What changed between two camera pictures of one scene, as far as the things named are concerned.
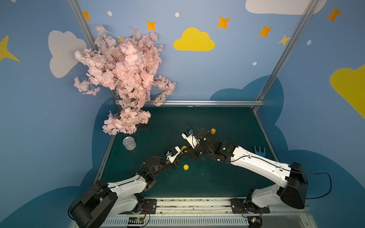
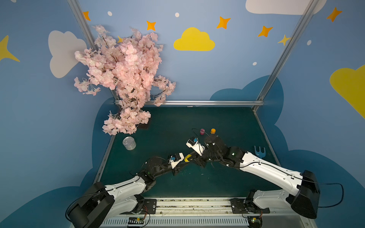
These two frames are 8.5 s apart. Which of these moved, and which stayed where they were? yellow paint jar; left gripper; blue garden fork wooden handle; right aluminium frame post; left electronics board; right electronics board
Moved: yellow paint jar; left gripper
Stayed: left electronics board; right electronics board; right aluminium frame post; blue garden fork wooden handle
